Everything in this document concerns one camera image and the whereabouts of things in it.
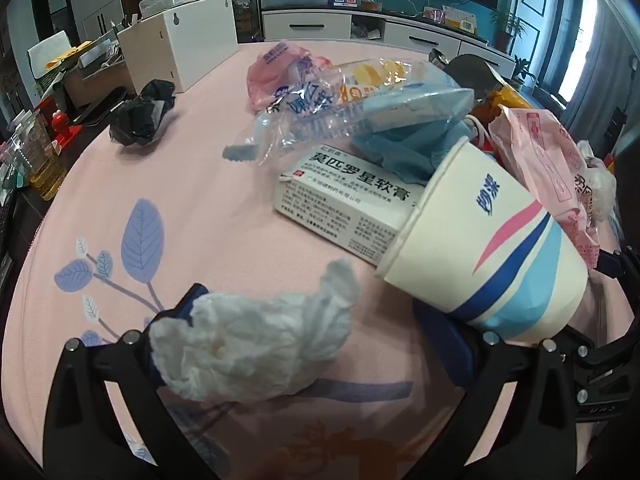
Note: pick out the pink plastic packet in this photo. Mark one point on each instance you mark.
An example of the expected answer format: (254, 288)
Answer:
(270, 67)

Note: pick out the black tray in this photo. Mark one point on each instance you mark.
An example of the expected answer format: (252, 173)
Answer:
(100, 107)

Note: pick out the clear printed plastic bag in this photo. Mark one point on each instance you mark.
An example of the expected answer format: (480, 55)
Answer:
(300, 120)

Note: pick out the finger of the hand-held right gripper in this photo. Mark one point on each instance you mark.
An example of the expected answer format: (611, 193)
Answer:
(600, 355)
(606, 262)

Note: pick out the white television cabinet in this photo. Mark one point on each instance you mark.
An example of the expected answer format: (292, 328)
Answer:
(310, 25)

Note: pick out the tall potted plant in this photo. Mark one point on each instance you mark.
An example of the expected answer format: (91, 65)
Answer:
(507, 27)

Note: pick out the clear plastic storage box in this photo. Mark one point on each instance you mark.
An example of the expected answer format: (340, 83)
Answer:
(167, 0)

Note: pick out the blue face mask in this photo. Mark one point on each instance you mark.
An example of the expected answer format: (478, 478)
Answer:
(400, 155)

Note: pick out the crumpled black plastic bag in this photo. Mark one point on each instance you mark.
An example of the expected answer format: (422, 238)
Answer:
(140, 115)

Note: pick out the white tissue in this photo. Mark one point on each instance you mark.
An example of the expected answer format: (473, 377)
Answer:
(250, 340)

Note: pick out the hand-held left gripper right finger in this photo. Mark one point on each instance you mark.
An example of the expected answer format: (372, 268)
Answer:
(445, 341)

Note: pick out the yellow snack bag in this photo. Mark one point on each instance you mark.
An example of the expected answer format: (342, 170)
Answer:
(515, 99)

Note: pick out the white striped paper cup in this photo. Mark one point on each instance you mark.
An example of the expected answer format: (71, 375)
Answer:
(500, 250)

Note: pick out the white medicine box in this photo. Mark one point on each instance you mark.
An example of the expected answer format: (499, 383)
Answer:
(330, 200)

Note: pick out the white wooden box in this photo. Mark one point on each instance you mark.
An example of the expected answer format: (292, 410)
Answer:
(175, 45)

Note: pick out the pink printed wrapper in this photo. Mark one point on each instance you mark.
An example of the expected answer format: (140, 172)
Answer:
(545, 170)

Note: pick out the desk calendar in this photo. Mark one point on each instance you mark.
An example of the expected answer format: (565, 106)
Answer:
(455, 17)

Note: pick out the red toy figure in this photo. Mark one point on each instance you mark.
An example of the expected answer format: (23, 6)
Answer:
(62, 127)

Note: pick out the cardboard box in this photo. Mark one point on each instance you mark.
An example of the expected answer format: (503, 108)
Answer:
(95, 80)

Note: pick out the yellow oil bottle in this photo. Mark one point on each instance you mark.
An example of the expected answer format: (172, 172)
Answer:
(47, 170)

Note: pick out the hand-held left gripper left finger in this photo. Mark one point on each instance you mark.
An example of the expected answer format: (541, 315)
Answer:
(192, 301)

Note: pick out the small potted plant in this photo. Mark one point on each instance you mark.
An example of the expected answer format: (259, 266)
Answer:
(525, 72)

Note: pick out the pink floral tablecloth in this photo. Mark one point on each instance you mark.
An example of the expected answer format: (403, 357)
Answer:
(175, 200)

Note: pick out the crumpled white plastic bag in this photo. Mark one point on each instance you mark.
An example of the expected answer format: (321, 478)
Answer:
(600, 185)

